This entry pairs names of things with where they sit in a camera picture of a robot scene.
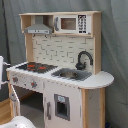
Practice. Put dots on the white oven door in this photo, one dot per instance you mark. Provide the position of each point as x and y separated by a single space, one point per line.
15 102

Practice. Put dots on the red oven knob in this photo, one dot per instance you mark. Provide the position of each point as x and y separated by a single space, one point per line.
15 79
34 84

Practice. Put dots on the right red oven knob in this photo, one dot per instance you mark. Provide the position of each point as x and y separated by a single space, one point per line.
34 84

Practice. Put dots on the left red oven knob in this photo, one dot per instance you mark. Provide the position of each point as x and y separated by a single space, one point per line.
15 79

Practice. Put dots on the black stovetop red burners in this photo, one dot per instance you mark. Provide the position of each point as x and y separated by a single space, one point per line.
36 67

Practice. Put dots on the wooden toy kitchen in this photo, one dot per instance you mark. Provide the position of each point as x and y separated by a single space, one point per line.
63 63

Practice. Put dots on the black faucet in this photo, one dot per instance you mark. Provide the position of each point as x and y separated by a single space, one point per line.
81 64

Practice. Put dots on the grey range hood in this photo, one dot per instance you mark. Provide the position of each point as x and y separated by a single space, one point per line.
38 27

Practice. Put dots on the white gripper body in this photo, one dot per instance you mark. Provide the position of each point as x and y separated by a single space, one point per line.
2 63

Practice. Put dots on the toy microwave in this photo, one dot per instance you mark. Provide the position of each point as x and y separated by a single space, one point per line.
73 24

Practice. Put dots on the metal sink basin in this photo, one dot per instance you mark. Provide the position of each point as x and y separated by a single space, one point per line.
71 74

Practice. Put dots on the white cabinet door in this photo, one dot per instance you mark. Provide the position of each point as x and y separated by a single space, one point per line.
62 106

